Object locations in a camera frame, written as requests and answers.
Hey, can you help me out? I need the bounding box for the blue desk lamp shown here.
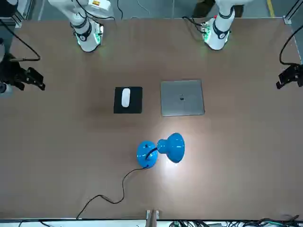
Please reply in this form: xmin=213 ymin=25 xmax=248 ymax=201
xmin=136 ymin=132 xmax=186 ymax=170

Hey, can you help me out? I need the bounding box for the aluminium camera mast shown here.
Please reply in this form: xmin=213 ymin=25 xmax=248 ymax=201
xmin=146 ymin=209 xmax=160 ymax=227

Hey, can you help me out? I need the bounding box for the black foot cable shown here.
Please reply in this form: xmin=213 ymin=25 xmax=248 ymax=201
xmin=181 ymin=16 xmax=206 ymax=33

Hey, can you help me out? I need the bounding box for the tangle of black cables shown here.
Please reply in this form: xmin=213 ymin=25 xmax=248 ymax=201
xmin=170 ymin=214 xmax=303 ymax=227

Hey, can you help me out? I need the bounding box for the white computer mouse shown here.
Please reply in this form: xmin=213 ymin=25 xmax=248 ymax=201
xmin=121 ymin=88 xmax=132 ymax=108

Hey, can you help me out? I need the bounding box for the white box with yellow label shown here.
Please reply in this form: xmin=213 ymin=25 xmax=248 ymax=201
xmin=88 ymin=0 xmax=111 ymax=12

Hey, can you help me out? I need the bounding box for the aluminium frame rail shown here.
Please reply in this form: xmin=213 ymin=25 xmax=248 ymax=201
xmin=283 ymin=14 xmax=303 ymax=66

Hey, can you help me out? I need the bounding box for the black mouse mat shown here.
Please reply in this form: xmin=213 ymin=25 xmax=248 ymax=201
xmin=113 ymin=86 xmax=143 ymax=114

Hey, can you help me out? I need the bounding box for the green lit connector board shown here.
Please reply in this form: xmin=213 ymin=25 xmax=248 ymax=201
xmin=201 ymin=21 xmax=212 ymax=41
xmin=94 ymin=23 xmax=105 ymax=45

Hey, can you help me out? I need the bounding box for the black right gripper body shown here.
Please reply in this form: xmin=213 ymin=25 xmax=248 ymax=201
xmin=0 ymin=54 xmax=29 ymax=91

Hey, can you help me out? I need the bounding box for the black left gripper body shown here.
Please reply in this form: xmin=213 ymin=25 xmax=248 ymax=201
xmin=292 ymin=63 xmax=303 ymax=87

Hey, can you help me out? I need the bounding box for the aluminium frame corner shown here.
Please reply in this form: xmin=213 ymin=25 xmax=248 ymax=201
xmin=13 ymin=11 xmax=24 ymax=28

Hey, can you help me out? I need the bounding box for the silver laptop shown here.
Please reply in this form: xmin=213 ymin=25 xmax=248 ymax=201
xmin=160 ymin=79 xmax=205 ymax=117

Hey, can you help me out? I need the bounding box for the black lamp power cable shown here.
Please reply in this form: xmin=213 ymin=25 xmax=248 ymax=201
xmin=76 ymin=165 xmax=148 ymax=219

